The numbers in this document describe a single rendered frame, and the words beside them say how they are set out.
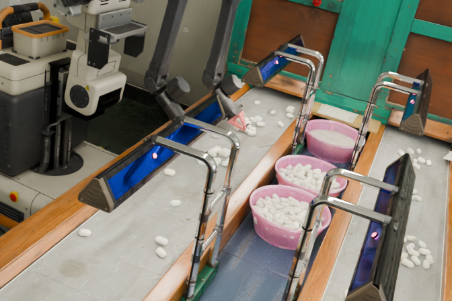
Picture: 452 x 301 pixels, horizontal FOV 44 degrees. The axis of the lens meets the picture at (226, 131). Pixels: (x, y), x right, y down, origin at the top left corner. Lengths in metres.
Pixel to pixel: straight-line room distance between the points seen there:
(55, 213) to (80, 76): 0.94
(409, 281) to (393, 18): 1.30
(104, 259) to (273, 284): 0.48
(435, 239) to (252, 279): 0.66
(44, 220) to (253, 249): 0.62
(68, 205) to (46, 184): 1.02
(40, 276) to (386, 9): 1.84
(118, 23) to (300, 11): 0.85
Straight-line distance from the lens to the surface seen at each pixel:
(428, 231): 2.03
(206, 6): 3.91
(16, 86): 2.52
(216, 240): 1.54
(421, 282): 1.76
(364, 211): 1.21
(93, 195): 1.16
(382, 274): 1.06
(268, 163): 2.07
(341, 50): 2.69
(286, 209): 1.87
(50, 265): 1.51
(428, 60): 2.67
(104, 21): 2.36
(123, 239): 1.60
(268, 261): 1.73
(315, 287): 1.55
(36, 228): 1.59
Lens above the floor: 1.70
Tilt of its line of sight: 24 degrees down
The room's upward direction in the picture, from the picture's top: 11 degrees clockwise
